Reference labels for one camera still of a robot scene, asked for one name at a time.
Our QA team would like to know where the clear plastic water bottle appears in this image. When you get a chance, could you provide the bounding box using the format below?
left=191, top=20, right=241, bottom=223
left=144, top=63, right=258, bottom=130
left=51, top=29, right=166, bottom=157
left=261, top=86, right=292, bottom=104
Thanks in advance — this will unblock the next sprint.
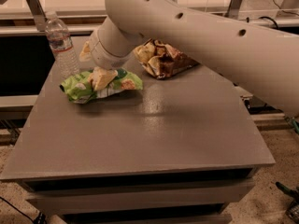
left=45, top=11, right=79, bottom=79

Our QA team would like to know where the green tool on floor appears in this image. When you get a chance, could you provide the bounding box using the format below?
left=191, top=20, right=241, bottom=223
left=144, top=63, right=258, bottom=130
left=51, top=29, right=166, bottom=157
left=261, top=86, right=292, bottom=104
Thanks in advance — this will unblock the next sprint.
left=276, top=182, right=299, bottom=224

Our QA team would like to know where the grey drawer cabinet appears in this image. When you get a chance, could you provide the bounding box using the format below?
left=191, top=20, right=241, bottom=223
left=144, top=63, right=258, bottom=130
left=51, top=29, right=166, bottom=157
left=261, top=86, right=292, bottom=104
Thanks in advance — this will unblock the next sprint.
left=1, top=66, right=274, bottom=224

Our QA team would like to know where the black cable on floor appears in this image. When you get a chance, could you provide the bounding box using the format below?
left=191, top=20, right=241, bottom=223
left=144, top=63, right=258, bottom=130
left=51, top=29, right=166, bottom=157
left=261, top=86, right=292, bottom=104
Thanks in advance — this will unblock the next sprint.
left=0, top=196, right=48, bottom=224

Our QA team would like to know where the right metal bracket post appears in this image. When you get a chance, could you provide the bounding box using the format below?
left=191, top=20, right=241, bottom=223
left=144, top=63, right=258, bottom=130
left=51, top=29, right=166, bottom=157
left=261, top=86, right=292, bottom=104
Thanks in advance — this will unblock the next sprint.
left=224, top=0, right=248, bottom=19

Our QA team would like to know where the metal bracket post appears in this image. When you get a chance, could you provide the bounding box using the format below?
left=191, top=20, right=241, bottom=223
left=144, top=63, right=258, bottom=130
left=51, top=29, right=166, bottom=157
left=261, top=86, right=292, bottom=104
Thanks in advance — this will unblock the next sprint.
left=224, top=0, right=248, bottom=19
left=26, top=0, right=46, bottom=32

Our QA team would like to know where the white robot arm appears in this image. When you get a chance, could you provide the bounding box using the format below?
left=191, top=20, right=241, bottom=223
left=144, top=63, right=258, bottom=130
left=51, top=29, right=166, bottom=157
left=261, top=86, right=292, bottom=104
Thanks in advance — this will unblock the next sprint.
left=89, top=0, right=299, bottom=118

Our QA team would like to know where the left metal bracket post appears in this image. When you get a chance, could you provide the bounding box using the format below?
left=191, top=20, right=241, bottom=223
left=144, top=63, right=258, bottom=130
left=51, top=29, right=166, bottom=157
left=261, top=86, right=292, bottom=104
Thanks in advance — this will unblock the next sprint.
left=26, top=0, right=46, bottom=32

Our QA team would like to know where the green rice chip bag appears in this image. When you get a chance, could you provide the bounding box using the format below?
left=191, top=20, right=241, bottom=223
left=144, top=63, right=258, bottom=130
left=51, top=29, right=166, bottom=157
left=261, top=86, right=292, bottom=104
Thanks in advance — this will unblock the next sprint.
left=60, top=68, right=143, bottom=104

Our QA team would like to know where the black hanging cable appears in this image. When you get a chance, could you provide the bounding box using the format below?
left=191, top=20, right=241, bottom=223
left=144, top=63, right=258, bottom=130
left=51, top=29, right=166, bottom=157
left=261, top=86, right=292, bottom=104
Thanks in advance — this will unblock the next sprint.
left=257, top=15, right=280, bottom=30

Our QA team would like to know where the brown chip bag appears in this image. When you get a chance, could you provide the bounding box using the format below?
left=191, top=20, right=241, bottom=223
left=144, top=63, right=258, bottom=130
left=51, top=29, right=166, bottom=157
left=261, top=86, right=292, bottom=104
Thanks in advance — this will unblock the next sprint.
left=133, top=39, right=199, bottom=79

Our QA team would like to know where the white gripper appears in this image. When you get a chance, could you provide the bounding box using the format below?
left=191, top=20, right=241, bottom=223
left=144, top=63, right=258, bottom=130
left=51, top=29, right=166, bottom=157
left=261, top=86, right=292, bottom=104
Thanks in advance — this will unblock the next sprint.
left=79, top=29, right=131, bottom=91

